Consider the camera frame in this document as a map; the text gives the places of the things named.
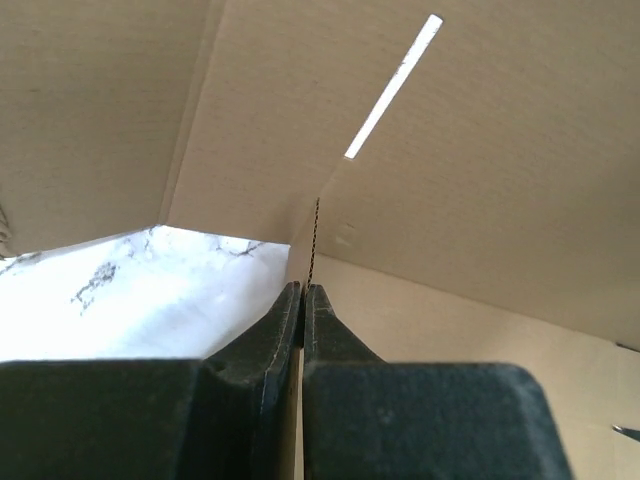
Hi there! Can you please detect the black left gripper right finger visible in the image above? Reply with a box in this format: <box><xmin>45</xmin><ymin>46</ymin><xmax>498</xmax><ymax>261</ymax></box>
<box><xmin>302</xmin><ymin>285</ymin><xmax>573</xmax><ymax>479</ymax></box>

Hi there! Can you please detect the brown cardboard box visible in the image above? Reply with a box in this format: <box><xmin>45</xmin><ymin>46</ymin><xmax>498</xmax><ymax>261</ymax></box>
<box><xmin>1</xmin><ymin>1</ymin><xmax>639</xmax><ymax>479</ymax></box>

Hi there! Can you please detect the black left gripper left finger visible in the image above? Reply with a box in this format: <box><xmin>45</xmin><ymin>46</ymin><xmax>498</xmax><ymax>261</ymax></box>
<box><xmin>1</xmin><ymin>282</ymin><xmax>302</xmax><ymax>479</ymax></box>

